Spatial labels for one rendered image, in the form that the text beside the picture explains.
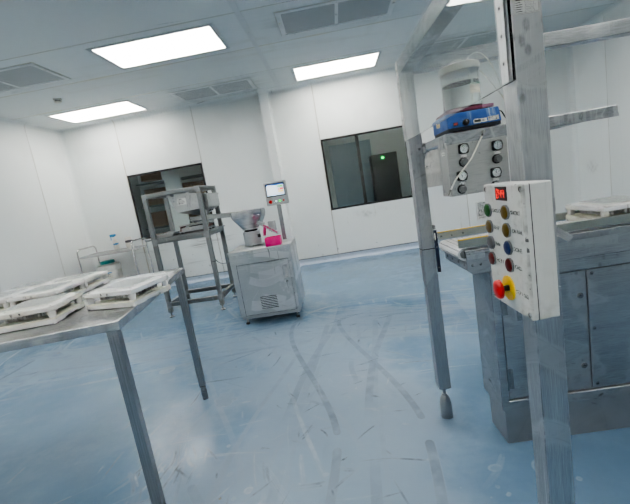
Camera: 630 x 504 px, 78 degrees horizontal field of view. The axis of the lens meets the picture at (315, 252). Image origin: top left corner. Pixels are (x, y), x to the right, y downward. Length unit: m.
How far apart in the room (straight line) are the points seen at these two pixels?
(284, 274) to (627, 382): 2.74
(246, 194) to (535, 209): 6.09
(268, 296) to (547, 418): 3.14
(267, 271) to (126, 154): 4.23
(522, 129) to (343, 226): 5.76
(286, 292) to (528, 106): 3.23
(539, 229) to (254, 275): 3.30
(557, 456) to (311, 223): 5.77
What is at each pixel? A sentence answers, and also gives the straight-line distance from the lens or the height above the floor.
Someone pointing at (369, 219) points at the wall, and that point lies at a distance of 6.58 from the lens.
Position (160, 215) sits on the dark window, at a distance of 7.20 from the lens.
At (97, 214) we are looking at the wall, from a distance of 7.72.
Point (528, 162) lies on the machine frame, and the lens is 0.92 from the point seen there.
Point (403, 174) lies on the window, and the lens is 6.63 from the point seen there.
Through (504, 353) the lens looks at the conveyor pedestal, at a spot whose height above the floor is 0.43.
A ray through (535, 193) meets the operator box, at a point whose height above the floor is 1.16.
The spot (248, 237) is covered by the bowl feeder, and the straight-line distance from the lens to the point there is 4.07.
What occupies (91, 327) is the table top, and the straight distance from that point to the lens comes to 1.62.
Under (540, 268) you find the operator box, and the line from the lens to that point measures 0.83.
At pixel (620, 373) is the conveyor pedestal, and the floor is 0.26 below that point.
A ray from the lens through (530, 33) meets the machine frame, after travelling 0.96.
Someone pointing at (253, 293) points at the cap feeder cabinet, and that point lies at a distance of 3.93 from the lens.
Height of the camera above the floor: 1.23
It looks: 9 degrees down
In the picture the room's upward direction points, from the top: 10 degrees counter-clockwise
